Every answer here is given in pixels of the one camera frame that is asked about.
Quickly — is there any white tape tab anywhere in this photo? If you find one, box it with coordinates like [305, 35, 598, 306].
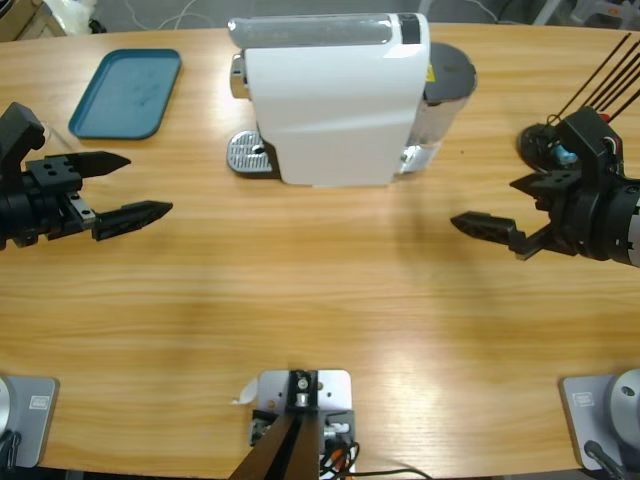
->
[229, 377, 260, 406]

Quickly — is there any dark camera post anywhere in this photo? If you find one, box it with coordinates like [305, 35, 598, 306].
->
[233, 368, 321, 480]

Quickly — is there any white capsule coffee machine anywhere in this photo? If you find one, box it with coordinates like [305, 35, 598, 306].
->
[227, 12, 444, 190]

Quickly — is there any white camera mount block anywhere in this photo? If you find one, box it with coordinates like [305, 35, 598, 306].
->
[249, 368, 357, 476]

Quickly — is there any black base cable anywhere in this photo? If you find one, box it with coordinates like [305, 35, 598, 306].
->
[583, 439, 626, 480]
[0, 430, 22, 469]

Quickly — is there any black cable at mount block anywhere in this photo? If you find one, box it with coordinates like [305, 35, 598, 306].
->
[319, 439, 431, 480]

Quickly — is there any white floor cable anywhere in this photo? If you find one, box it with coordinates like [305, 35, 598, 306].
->
[122, 0, 229, 31]

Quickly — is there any cardboard box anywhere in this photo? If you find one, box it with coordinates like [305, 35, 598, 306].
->
[0, 0, 51, 44]

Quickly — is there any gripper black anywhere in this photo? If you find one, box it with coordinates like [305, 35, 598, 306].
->
[449, 169, 640, 262]
[0, 151, 174, 251]

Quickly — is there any teal plastic tray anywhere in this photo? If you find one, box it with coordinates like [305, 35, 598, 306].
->
[67, 47, 184, 141]

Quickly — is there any blue coffee capsule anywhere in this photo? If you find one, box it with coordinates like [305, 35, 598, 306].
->
[552, 143, 580, 166]

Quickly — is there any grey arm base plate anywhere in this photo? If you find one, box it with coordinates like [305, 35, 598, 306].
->
[0, 375, 61, 469]
[558, 368, 640, 471]

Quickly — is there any white rack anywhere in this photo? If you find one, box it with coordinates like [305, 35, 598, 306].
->
[529, 0, 640, 29]

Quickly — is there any metal drip tray grate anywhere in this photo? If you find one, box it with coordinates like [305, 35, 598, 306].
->
[227, 129, 279, 180]

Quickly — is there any grey coffee machine lever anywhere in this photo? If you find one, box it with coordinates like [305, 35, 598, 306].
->
[227, 13, 396, 47]

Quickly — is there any water tank with dark lid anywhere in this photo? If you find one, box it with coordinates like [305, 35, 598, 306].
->
[409, 42, 479, 151]

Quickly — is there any white plastic bag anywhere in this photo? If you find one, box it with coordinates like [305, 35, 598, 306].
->
[47, 0, 99, 36]

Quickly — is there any black capsule holder with rods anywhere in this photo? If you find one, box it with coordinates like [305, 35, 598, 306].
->
[517, 32, 640, 169]

